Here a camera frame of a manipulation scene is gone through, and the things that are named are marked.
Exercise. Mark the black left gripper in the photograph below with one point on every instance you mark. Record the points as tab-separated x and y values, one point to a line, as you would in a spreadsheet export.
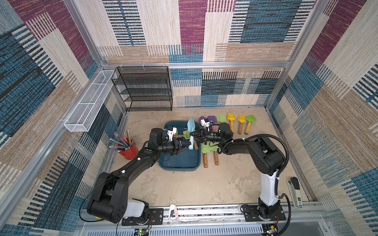
177	145

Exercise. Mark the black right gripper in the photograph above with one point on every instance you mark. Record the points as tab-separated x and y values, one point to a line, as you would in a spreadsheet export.
204	136

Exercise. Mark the light blue shovel white handle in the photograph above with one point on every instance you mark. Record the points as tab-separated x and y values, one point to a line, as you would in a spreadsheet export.
191	128

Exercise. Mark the purple shovel pink handle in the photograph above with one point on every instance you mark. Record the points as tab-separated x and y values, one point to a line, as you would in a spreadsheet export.
201	118
212	119

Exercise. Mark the green shovel wooden handle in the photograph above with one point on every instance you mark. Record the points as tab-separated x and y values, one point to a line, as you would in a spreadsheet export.
221	118

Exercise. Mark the yellow shovel wooden handle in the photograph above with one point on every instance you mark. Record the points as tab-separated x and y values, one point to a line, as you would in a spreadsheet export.
242	120

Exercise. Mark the green shovel yellow handle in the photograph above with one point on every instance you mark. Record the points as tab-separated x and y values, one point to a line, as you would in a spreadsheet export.
250	120

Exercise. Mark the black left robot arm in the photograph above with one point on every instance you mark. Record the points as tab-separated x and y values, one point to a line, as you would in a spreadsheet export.
109	198

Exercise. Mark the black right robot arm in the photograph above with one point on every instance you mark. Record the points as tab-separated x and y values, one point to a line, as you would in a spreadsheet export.
269	154

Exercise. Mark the teal plastic storage box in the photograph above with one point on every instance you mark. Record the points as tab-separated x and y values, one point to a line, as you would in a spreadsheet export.
188	160

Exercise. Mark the red pencil holder cup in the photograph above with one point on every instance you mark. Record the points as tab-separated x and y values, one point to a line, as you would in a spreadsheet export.
124	145

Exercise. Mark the white black stapler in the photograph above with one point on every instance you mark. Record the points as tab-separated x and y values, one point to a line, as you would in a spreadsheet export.
294	190

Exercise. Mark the black wire shelf rack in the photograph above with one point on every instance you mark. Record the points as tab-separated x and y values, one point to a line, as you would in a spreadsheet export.
144	88

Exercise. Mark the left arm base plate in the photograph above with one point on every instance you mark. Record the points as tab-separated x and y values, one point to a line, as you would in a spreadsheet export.
154	217

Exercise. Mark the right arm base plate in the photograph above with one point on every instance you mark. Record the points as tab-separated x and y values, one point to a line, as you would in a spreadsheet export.
251	214

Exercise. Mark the white mesh wall basket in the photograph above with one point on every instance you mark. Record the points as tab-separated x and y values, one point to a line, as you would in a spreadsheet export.
87	109

